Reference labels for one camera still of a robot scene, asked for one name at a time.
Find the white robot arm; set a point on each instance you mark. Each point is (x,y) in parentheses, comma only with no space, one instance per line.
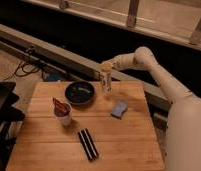
(183,133)

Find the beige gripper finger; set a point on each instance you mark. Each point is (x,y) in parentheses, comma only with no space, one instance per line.
(106,66)

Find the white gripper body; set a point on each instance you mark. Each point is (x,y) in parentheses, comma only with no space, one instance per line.
(116,63)

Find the blue box on floor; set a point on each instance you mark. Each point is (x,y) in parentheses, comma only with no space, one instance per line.
(50,77)

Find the white paper cup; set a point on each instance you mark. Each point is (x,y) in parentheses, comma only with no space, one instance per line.
(65,120)

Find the black striped box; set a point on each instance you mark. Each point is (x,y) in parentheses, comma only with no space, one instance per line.
(88,145)

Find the dark blue bowl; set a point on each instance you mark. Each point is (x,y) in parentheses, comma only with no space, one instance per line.
(79,92)

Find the blue sponge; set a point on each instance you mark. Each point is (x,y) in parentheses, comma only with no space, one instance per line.
(119,109)

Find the brown snack wrapper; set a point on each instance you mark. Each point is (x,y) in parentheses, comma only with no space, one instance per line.
(59,106)

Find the black chair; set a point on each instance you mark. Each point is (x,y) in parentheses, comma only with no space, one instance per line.
(8,114)

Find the white bottle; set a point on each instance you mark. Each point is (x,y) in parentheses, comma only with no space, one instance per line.
(105,77)

